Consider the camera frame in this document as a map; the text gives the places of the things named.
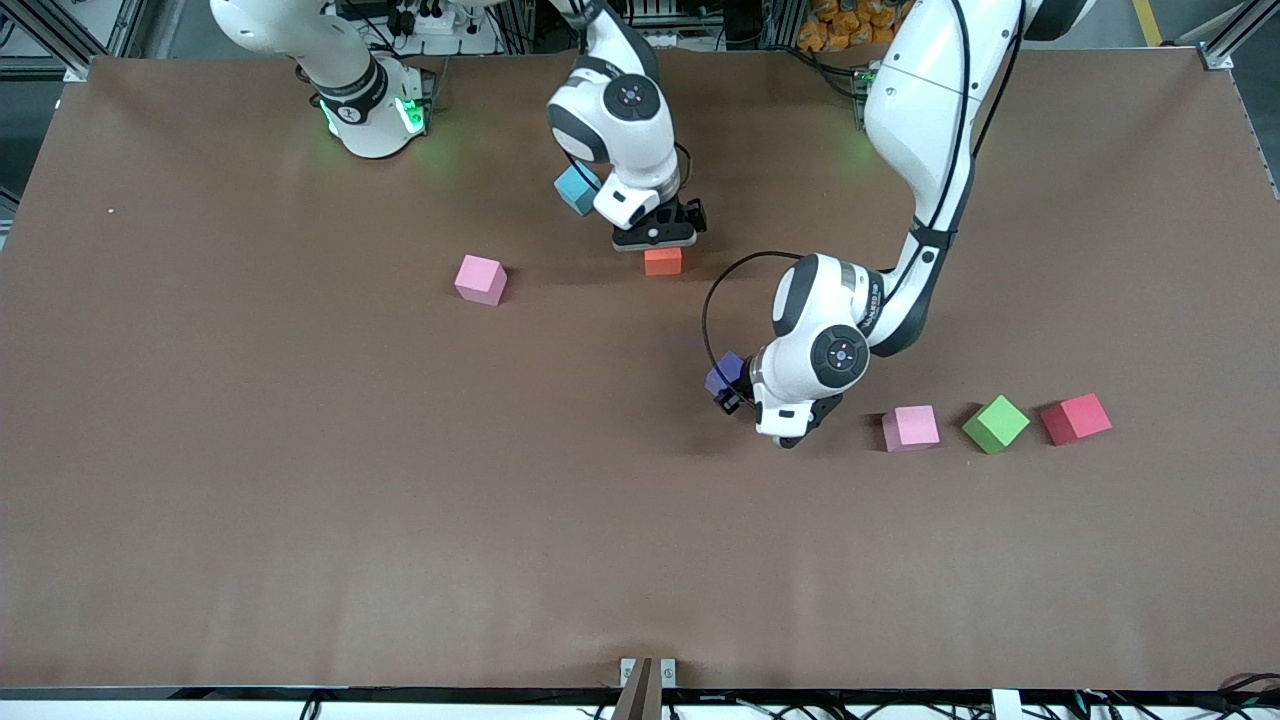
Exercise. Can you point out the brown table cover sheet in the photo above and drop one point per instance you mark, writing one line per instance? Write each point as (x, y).
(640, 540)

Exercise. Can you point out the orange bagged items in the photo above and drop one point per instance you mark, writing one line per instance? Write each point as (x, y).
(840, 25)

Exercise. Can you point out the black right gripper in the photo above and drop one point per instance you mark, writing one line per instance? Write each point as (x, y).
(692, 215)

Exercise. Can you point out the green foam cube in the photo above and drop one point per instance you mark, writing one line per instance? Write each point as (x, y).
(996, 424)

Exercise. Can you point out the red foam cube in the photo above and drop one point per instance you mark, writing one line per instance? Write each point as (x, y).
(1076, 419)

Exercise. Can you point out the purple foam cube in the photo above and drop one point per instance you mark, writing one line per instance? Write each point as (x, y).
(724, 370)

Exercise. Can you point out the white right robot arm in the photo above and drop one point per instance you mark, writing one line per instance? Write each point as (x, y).
(360, 100)

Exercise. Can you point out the small metal bracket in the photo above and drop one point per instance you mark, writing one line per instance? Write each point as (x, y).
(669, 675)

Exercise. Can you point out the blue foam cube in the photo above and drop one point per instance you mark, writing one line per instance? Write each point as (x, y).
(574, 190)

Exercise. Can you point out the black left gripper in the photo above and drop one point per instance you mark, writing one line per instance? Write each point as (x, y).
(737, 384)

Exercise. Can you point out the pink foam cube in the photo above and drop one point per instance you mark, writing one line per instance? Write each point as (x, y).
(481, 280)
(910, 428)

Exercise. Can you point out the white power strip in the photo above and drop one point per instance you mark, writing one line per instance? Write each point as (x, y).
(435, 22)

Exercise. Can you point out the metal equipment rack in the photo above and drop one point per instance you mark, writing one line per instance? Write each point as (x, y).
(678, 20)

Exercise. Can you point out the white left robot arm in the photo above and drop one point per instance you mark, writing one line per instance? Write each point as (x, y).
(930, 100)

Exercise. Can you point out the orange foam cube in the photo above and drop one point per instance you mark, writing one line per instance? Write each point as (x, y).
(663, 263)

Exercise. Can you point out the aluminium frame post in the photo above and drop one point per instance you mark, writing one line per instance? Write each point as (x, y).
(1218, 58)
(78, 70)

